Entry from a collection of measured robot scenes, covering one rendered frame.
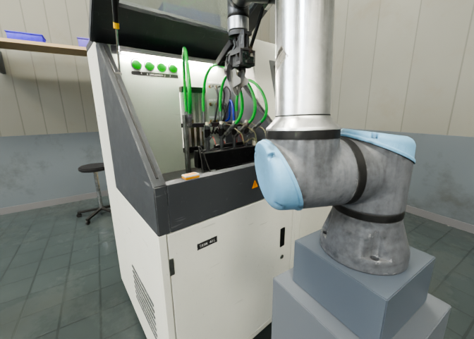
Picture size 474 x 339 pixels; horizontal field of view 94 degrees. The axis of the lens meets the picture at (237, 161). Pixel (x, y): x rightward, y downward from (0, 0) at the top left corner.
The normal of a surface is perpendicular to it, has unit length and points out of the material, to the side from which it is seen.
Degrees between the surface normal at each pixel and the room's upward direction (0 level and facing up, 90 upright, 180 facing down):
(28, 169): 90
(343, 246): 72
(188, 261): 90
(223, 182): 90
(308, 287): 90
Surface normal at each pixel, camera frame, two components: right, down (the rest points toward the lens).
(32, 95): 0.53, 0.19
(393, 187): 0.11, 0.26
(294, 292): -0.01, -0.97
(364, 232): -0.50, -0.11
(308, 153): -0.11, 0.16
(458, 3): -0.85, 0.13
